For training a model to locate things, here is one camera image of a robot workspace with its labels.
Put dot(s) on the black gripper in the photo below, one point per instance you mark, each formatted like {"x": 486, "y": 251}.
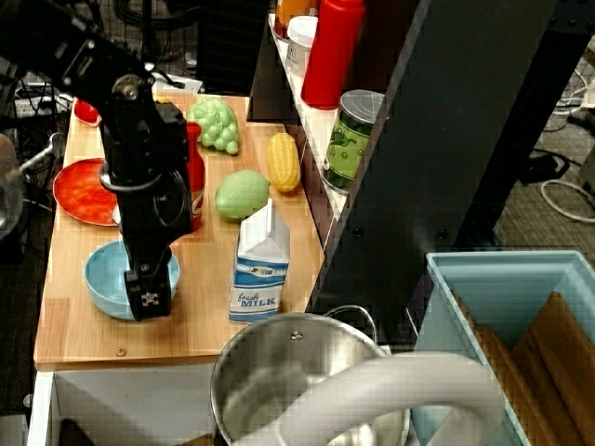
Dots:
{"x": 153, "y": 218}

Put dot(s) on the light blue bowl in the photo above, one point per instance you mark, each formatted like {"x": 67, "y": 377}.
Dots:
{"x": 104, "y": 283}

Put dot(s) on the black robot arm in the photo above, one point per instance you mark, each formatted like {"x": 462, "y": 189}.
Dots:
{"x": 130, "y": 125}

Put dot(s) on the white sink basin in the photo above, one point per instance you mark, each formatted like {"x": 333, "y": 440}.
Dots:
{"x": 130, "y": 399}

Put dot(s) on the toy milk carton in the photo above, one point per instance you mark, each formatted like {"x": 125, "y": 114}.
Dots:
{"x": 260, "y": 279}

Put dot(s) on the red plate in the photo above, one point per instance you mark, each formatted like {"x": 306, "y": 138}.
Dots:
{"x": 81, "y": 195}

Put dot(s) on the red hot sauce bottle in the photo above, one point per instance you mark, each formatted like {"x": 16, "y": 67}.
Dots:
{"x": 196, "y": 176}

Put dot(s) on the green toy lime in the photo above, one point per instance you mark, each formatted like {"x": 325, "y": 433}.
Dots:
{"x": 241, "y": 195}

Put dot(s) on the stainless steel pot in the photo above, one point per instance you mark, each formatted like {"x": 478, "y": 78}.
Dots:
{"x": 279, "y": 358}

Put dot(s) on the metal clamp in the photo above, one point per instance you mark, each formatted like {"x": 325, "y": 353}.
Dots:
{"x": 44, "y": 153}

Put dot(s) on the green toy grapes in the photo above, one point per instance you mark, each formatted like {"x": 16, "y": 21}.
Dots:
{"x": 216, "y": 125}

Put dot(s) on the yellow toy corn cob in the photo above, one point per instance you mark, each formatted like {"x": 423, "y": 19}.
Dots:
{"x": 283, "y": 162}

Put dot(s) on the red and white toy cheese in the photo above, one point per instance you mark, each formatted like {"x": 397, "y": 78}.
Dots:
{"x": 85, "y": 112}

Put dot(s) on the white power strip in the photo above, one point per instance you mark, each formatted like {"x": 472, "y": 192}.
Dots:
{"x": 32, "y": 100}

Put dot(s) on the green peas can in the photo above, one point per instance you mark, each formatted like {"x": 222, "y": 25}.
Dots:
{"x": 351, "y": 139}

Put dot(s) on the white curved faucet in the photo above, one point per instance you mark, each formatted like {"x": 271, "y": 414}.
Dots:
{"x": 418, "y": 376}

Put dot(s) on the white lidded jar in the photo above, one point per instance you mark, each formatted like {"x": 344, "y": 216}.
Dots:
{"x": 301, "y": 42}

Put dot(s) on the red ketchup squeeze bottle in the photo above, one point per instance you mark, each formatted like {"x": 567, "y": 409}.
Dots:
{"x": 330, "y": 56}

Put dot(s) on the orange bottle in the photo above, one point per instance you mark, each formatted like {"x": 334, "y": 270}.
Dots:
{"x": 289, "y": 11}

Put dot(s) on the black shelf unit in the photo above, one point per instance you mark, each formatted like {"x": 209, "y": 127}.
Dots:
{"x": 441, "y": 139}

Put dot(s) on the light blue plastic bin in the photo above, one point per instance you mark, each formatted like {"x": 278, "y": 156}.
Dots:
{"x": 493, "y": 274}

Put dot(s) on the brown wooden board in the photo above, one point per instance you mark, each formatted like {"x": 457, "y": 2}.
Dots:
{"x": 562, "y": 353}
{"x": 499, "y": 371}

